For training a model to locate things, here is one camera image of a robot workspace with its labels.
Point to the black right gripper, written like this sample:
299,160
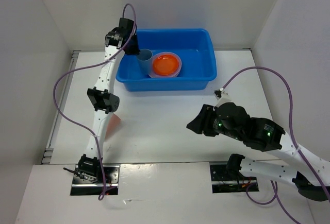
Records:
201,122

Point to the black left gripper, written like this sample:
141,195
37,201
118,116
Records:
136,50

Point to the blue cup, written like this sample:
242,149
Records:
145,61

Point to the purple plate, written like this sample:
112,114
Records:
153,75

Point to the orange plate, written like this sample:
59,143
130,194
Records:
165,64

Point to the salmon pink cup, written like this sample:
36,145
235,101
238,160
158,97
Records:
112,126

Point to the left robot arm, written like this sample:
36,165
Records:
105,103

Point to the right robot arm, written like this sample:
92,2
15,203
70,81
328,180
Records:
303,170

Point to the blue plastic bin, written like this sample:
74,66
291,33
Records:
195,50

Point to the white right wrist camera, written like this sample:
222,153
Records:
222,97

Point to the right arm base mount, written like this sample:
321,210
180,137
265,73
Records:
222,181

